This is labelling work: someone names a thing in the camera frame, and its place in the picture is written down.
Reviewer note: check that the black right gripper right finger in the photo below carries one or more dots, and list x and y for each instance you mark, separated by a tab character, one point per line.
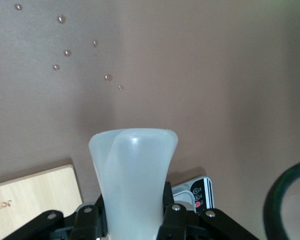
180	222

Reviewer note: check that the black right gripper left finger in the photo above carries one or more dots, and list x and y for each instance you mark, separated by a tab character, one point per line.
87	220

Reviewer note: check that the translucent sauce bottle orange cap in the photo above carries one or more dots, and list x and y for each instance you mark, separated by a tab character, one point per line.
135	175

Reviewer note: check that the silver digital kitchen scale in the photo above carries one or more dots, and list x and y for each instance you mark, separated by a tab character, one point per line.
202	192

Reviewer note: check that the wooden cutting board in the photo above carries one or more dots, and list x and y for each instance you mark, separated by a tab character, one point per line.
27	195

